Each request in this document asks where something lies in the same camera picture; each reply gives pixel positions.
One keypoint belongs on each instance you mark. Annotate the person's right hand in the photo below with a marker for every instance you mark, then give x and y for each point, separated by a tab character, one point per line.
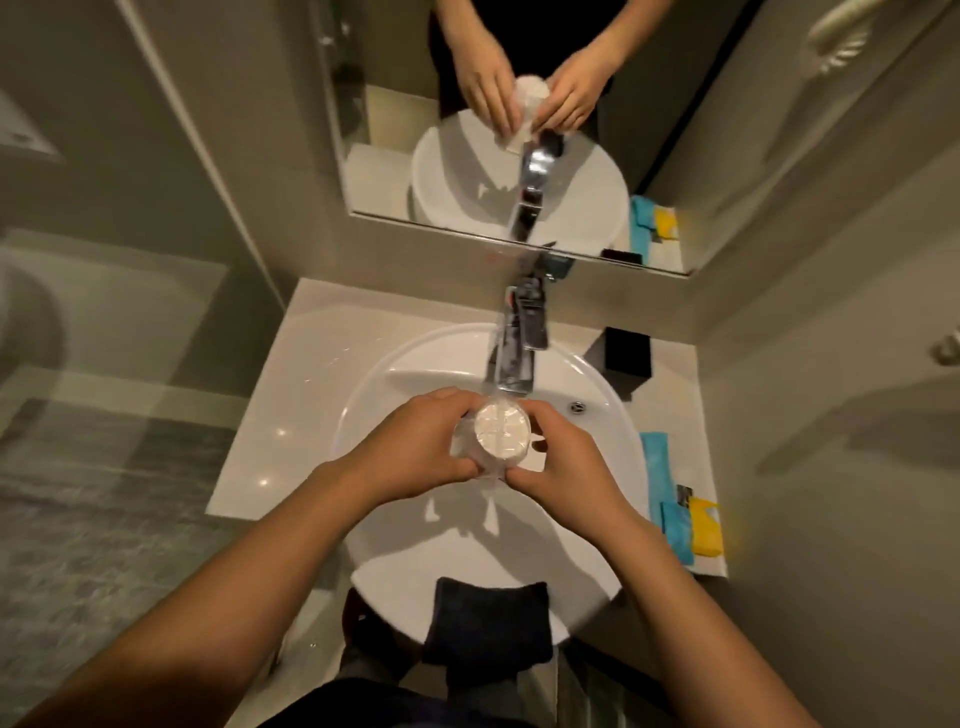
577	484

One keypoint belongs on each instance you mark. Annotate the person's left hand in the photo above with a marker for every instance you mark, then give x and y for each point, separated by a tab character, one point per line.
405	450

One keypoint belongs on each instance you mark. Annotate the person's left thumb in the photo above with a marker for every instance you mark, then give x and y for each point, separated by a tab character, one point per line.
461	468

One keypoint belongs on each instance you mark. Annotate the person's right thumb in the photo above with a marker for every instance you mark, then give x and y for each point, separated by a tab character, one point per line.
525	478

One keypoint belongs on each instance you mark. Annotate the clear drinking glass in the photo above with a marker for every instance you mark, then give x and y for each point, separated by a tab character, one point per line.
499	439

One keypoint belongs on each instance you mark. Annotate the person's right forearm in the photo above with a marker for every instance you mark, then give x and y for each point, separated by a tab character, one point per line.
697	630

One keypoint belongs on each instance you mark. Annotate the person's left forearm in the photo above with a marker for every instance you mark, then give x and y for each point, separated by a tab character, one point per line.
210	600

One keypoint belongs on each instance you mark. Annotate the white round sink basin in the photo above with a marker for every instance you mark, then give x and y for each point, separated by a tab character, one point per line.
390	382

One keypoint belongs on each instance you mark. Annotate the long blue packet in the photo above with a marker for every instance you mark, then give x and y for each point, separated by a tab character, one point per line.
658	472

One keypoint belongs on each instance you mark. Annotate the chrome faucet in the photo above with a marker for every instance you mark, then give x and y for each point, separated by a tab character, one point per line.
517	337

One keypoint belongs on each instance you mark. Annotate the black folded cloth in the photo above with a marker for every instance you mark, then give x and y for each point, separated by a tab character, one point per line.
487	630

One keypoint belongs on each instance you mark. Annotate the black square box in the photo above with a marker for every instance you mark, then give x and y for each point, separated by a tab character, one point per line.
626	356

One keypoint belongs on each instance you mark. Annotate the small black sachet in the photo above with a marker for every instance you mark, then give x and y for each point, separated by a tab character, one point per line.
683	496

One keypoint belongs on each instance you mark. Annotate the short blue packet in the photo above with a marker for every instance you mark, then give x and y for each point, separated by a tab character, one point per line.
677	532

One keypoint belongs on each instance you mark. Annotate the yellow packet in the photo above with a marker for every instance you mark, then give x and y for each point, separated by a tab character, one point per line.
707	529

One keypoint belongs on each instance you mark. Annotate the person's dark clothing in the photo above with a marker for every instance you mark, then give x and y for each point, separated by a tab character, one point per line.
390	697

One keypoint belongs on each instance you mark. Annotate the glass shower partition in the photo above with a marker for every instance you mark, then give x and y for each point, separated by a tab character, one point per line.
135	225

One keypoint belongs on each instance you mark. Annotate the wall mirror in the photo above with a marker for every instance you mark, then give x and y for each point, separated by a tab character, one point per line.
390	112

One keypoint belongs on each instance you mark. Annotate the white wall hair dryer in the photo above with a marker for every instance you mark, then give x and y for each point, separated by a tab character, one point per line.
844	34

